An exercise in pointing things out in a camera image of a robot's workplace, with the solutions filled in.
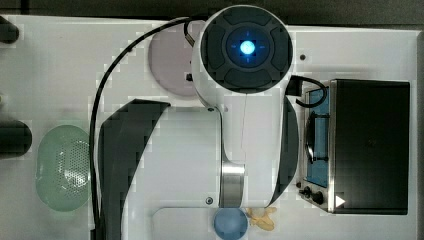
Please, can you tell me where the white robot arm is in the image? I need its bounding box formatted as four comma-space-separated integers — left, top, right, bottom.
97, 5, 299, 240

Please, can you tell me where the green oval strainer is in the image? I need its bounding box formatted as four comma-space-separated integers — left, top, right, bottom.
36, 125, 91, 212

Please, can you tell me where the lilac round plate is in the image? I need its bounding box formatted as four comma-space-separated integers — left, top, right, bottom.
148, 24, 196, 98

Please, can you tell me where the blue bowl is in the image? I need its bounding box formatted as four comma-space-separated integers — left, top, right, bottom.
213, 208, 248, 240

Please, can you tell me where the peeled banana toy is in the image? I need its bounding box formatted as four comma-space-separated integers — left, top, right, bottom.
246, 207, 277, 231

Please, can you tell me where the black toaster oven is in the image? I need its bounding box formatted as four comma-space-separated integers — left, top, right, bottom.
298, 79, 410, 215

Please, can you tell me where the black frying pan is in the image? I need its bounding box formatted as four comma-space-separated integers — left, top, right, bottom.
0, 120, 32, 160

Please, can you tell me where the black cylinder object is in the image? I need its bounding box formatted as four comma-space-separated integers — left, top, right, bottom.
0, 17, 20, 44

